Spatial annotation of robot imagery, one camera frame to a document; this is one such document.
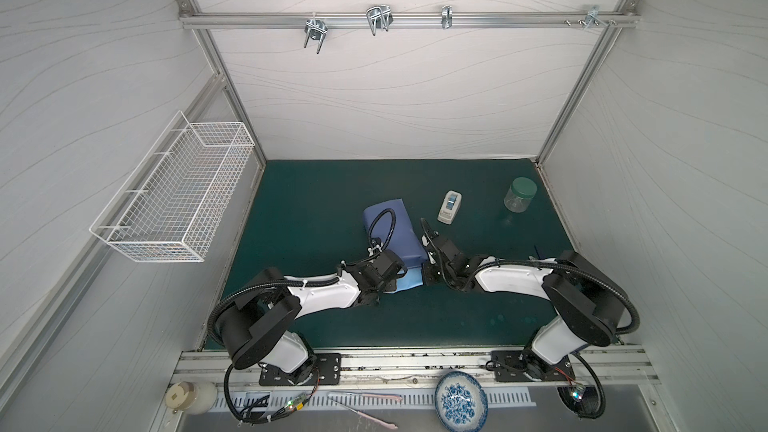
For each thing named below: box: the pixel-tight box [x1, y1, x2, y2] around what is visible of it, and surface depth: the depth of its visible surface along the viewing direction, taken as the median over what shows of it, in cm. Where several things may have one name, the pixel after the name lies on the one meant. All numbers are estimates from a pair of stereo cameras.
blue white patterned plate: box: [434, 371, 488, 432], surface depth 69 cm
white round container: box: [165, 381, 218, 415], surface depth 64 cm
